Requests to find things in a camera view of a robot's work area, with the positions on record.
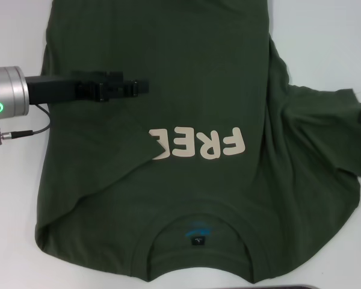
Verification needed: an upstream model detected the dark green FREE t-shirt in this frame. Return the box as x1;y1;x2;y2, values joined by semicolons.
32;0;361;276

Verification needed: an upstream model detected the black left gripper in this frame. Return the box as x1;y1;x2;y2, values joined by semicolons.
23;70;150;105

